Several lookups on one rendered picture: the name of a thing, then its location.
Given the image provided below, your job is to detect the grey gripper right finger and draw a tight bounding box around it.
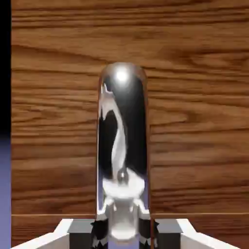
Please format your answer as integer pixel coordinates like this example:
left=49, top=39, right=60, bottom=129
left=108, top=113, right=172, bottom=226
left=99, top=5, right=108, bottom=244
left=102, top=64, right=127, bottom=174
left=153, top=218, right=239, bottom=249

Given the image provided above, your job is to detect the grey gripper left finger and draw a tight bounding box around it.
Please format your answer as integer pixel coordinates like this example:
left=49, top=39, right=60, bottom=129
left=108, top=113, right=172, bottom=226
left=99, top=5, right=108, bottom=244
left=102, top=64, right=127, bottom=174
left=10, top=218, right=97, bottom=249

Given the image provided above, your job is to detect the curved shiny metal handle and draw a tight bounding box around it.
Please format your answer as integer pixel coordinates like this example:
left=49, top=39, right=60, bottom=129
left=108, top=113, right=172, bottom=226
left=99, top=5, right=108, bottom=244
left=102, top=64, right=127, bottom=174
left=95, top=61, right=151, bottom=249

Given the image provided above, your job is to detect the wooden cabinet door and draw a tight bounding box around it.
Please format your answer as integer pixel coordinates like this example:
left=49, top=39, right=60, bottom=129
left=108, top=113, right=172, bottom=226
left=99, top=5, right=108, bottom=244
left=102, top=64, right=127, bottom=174
left=11, top=0, right=249, bottom=216

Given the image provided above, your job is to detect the wooden cabinet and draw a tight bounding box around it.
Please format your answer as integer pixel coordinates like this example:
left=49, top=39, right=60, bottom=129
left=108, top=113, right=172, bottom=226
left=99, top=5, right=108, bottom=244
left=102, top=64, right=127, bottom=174
left=11, top=0, right=249, bottom=248

